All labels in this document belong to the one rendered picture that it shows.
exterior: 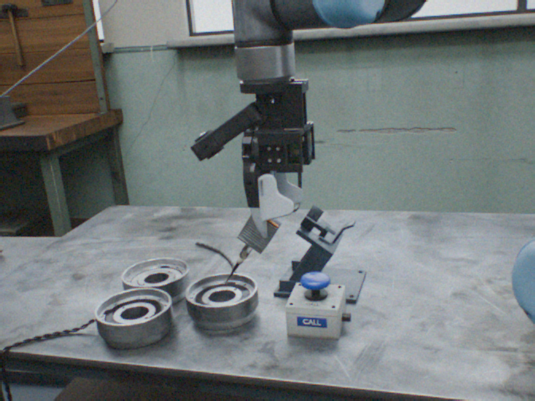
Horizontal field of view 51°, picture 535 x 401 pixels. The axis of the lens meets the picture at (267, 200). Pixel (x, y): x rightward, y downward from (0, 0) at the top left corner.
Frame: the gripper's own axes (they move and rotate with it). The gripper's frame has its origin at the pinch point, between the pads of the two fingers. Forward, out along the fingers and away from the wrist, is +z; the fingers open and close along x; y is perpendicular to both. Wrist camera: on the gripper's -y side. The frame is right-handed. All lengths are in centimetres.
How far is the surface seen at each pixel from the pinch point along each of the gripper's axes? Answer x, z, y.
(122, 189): 148, 44, -123
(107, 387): 7, 38, -37
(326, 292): -3.3, 8.2, 9.5
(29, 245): 40, 25, -80
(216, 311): -8.4, 9.7, -4.6
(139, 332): -14.3, 10.5, -13.2
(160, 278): 2.3, 11.2, -19.3
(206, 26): 162, -26, -77
